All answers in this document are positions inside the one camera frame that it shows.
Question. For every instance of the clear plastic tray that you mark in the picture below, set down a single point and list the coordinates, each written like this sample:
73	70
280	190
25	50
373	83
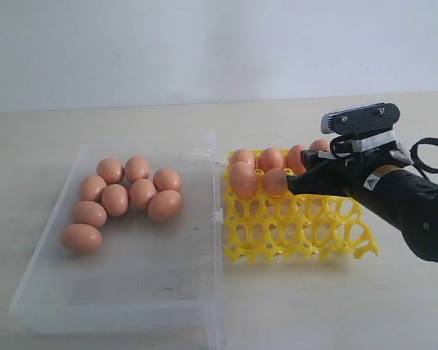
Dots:
146	274

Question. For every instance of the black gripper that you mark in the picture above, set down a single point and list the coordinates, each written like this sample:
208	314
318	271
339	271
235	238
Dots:
373	177

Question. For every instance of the yellow plastic egg tray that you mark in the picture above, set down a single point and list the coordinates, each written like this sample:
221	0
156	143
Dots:
304	225

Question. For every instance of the brown egg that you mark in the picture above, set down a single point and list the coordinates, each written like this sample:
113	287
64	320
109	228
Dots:
141	193
167	179
91	188
243	179
110	170
79	238
319	145
242	155
136	168
293	159
275	182
89	213
115	200
164	205
270	158

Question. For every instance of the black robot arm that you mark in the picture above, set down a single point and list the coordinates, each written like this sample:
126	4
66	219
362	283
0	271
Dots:
417	219

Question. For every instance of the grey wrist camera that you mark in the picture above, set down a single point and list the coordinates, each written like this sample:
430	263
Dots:
366	127

